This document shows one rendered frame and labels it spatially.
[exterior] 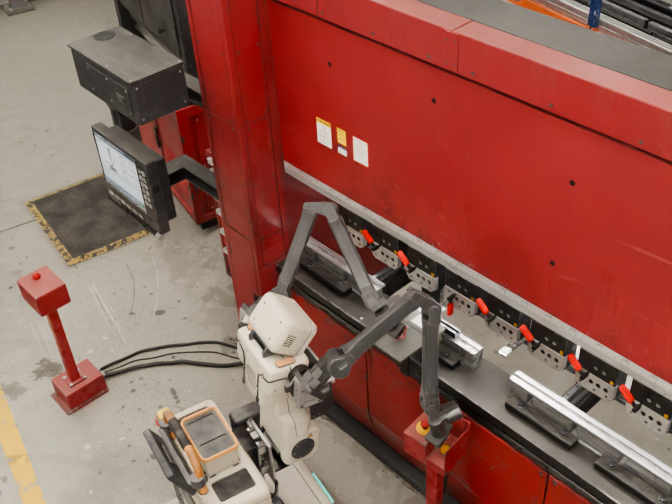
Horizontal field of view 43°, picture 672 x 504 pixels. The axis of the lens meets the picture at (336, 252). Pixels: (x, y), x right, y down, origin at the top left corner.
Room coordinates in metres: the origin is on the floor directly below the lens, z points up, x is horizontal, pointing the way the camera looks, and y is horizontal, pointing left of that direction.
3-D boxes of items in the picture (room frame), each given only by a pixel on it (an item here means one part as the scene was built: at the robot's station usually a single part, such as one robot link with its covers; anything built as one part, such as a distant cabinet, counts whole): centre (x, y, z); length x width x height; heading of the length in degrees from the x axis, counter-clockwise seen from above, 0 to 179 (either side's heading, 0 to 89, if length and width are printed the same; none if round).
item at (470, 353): (2.54, -0.41, 0.92); 0.39 x 0.06 x 0.10; 40
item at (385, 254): (2.75, -0.23, 1.26); 0.15 x 0.09 x 0.17; 40
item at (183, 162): (3.39, 0.67, 1.18); 0.40 x 0.24 x 0.07; 40
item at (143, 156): (3.13, 0.84, 1.42); 0.45 x 0.12 x 0.36; 39
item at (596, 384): (1.99, -0.88, 1.26); 0.15 x 0.09 x 0.17; 40
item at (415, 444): (2.15, -0.34, 0.75); 0.20 x 0.16 x 0.18; 46
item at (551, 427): (2.08, -0.72, 0.89); 0.30 x 0.05 x 0.03; 40
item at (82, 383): (3.21, 1.43, 0.41); 0.25 x 0.20 x 0.83; 130
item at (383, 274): (3.17, -0.38, 0.81); 0.64 x 0.08 x 0.14; 130
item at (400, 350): (2.48, -0.26, 1.00); 0.26 x 0.18 x 0.01; 130
